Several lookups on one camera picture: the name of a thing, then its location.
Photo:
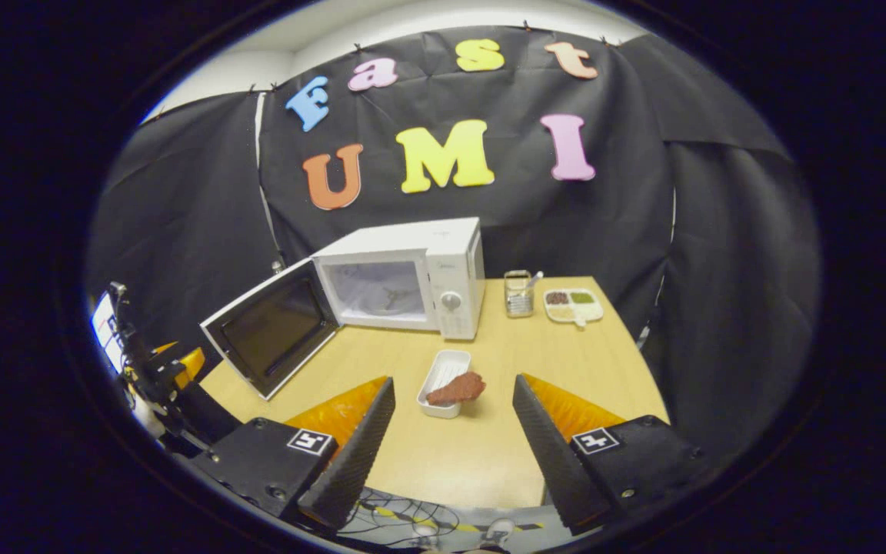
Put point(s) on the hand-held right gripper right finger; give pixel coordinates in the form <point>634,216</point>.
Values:
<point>558,462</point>

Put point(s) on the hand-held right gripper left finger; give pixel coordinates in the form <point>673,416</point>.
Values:
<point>354,454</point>

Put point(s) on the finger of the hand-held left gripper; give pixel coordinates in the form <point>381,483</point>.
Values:
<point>208,412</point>
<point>189,363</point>

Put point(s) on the brown meat piece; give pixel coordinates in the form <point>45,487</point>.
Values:
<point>458,388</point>

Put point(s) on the white microwave oven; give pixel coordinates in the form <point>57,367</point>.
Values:
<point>454,261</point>

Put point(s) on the white rectangular dish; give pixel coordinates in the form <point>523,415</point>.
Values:
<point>443,365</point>

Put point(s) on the divided plate with beans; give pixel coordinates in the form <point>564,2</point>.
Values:
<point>572,308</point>

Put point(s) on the metal mesh holder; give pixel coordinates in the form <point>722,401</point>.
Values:
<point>518,302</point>

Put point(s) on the small white spoon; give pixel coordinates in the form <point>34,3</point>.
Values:
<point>535,279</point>

